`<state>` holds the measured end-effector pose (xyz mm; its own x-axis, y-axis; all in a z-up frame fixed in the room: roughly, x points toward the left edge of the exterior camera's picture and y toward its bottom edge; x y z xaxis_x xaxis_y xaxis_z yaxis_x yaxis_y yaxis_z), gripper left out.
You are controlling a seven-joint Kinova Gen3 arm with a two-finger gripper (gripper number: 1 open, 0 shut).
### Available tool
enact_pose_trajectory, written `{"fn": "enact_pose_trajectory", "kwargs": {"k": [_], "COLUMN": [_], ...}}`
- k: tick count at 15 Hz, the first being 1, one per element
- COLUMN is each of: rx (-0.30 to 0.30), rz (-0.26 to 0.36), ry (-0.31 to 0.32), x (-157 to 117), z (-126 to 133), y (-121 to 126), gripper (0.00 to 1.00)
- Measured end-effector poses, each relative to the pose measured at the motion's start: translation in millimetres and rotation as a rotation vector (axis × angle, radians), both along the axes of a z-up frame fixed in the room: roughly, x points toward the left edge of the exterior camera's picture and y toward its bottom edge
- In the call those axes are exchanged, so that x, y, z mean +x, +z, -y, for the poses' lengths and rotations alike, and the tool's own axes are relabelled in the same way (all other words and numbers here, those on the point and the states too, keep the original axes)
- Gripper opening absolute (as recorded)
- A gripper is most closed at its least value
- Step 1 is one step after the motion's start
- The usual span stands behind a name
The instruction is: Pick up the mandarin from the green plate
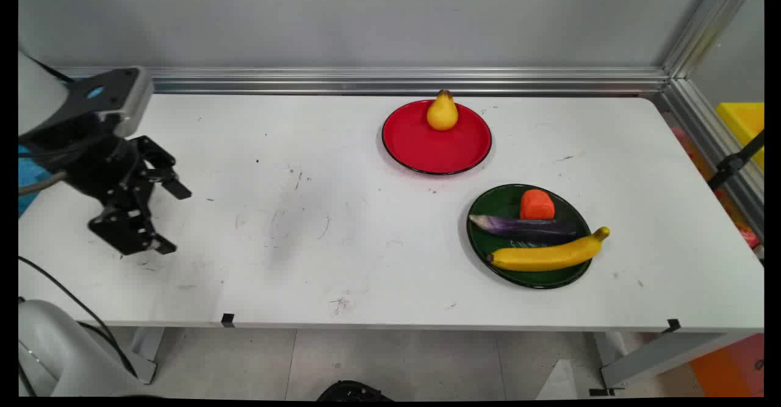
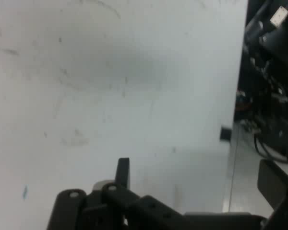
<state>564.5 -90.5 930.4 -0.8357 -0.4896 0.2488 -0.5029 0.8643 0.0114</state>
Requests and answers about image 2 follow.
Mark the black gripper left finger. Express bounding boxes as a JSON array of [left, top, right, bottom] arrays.
[[47, 157, 185, 230]]

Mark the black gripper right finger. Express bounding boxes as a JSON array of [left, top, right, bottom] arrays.
[[257, 159, 288, 230]]

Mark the small black table clamp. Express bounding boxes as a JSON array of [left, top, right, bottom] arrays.
[[220, 127, 232, 141]]

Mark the black equipment with cables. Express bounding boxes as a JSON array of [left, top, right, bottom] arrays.
[[234, 0, 288, 165]]

